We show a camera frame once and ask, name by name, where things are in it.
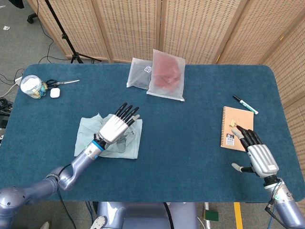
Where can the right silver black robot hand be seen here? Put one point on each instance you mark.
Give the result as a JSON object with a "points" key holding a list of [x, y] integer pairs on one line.
{"points": [[262, 159]]}

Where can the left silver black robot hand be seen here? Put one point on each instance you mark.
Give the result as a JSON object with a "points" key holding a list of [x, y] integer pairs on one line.
{"points": [[115, 128]]}

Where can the light green shirt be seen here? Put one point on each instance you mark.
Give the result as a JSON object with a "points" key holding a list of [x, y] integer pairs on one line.
{"points": [[83, 133]]}

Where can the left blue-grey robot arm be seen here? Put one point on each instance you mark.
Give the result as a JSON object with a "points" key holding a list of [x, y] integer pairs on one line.
{"points": [[78, 164]]}

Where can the gold binder clip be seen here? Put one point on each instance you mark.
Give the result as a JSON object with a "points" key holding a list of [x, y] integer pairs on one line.
{"points": [[232, 123]]}

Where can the kraft spiral notebook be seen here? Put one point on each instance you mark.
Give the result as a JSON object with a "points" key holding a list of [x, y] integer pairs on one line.
{"points": [[240, 114]]}

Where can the frosted bag with dark garment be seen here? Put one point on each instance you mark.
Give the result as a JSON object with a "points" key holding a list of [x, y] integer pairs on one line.
{"points": [[138, 74]]}

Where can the white earbuds case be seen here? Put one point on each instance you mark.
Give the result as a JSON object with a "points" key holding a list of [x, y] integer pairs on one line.
{"points": [[55, 93]]}

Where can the blue table cover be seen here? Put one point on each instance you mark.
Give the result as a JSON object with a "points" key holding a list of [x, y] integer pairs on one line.
{"points": [[178, 167]]}

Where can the frosted bag with red garment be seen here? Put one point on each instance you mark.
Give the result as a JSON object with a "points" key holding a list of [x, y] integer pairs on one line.
{"points": [[166, 74]]}

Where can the green block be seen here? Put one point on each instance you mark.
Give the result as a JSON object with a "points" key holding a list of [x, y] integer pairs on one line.
{"points": [[211, 215]]}

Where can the silver table leg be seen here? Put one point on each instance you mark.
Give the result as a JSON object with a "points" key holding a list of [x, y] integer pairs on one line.
{"points": [[208, 224]]}

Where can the blue-grey robot torso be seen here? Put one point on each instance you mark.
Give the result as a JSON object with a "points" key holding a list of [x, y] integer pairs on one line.
{"points": [[143, 214]]}

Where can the clear jar with white lid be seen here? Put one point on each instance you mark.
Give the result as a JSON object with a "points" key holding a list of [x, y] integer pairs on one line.
{"points": [[29, 84]]}

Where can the woven wooden folding screen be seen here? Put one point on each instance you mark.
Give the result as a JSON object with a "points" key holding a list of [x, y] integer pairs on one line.
{"points": [[128, 28]]}

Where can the black tripod stand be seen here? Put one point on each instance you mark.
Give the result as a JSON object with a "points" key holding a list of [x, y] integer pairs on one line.
{"points": [[64, 35]]}

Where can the white power strip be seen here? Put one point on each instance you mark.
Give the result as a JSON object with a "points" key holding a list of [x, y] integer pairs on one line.
{"points": [[18, 80]]}

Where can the black office chair caster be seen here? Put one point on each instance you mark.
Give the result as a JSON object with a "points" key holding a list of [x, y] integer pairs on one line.
{"points": [[32, 18]]}

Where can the white paper scrap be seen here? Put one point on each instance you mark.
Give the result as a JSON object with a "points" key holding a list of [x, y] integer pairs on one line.
{"points": [[6, 28]]}

